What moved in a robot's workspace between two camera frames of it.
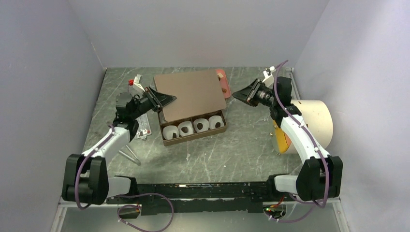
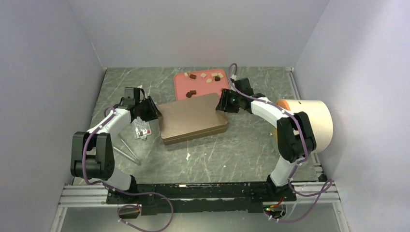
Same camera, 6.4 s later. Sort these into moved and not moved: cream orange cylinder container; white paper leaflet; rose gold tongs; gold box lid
Moved: gold box lid
Not moved: rose gold tongs; white paper leaflet; cream orange cylinder container
